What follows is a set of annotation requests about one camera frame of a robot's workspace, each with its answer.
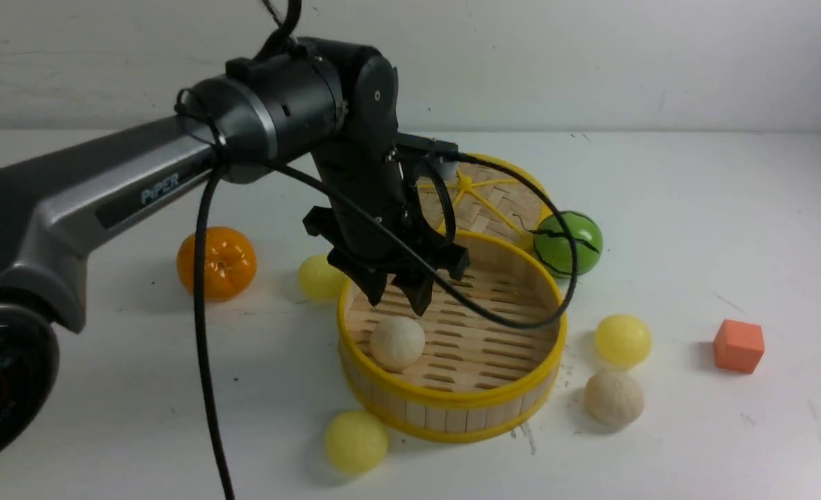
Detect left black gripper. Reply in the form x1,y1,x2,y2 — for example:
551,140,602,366
304,133,469,317

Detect white bun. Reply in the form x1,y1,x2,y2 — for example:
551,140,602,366
583,371,645,429
370,317,426,370

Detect yellow bun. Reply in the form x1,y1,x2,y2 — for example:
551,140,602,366
324,410,390,476
297,253,347,303
595,314,653,368

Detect yellow bun bottom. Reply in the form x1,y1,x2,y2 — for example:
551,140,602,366
324,410,390,476

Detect left robot arm silver black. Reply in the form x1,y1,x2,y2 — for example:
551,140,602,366
0,37,469,452

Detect bamboo steamer tray yellow rim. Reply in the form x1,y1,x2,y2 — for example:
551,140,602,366
337,231,567,443

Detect woven bamboo steamer lid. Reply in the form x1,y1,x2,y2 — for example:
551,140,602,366
445,162,552,253

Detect green watermelon toy ball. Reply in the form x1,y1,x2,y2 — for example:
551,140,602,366
532,211,604,278

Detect orange toy tangerine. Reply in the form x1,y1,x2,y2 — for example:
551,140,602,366
176,226,258,303

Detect orange foam cube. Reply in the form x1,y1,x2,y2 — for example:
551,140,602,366
712,319,765,374

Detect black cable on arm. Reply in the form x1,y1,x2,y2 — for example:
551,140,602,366
174,0,579,500

